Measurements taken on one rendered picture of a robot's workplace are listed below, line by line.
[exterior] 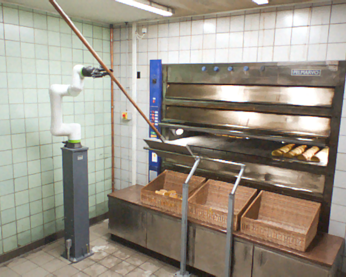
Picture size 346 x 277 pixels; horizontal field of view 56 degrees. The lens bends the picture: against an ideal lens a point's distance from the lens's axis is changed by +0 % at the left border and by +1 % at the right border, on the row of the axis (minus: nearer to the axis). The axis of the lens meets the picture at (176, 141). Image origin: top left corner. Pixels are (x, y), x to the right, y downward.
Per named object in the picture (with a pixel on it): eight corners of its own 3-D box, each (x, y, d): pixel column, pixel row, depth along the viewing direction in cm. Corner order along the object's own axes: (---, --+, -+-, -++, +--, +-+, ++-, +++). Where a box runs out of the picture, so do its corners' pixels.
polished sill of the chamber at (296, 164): (168, 144, 394) (168, 141, 393) (327, 170, 292) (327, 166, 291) (164, 145, 389) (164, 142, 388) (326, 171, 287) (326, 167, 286)
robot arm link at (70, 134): (64, 141, 336) (64, 122, 333) (80, 140, 342) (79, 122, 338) (65, 143, 324) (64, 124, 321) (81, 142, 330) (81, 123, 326)
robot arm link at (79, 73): (70, 63, 273) (81, 66, 282) (68, 77, 273) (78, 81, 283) (82, 63, 266) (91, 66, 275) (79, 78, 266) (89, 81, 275)
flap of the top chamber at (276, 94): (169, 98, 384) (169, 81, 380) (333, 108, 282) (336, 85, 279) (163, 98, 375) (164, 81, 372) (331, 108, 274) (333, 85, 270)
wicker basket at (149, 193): (165, 191, 394) (165, 169, 390) (206, 201, 363) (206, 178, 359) (139, 202, 355) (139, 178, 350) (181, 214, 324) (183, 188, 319)
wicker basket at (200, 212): (207, 202, 361) (209, 178, 356) (256, 214, 329) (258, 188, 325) (184, 216, 321) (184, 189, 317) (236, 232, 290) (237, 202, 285)
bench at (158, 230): (138, 224, 433) (138, 183, 423) (337, 297, 295) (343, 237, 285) (106, 240, 388) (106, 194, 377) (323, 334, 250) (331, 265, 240)
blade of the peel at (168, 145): (185, 146, 313) (186, 143, 314) (142, 138, 344) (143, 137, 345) (198, 164, 339) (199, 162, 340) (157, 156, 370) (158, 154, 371)
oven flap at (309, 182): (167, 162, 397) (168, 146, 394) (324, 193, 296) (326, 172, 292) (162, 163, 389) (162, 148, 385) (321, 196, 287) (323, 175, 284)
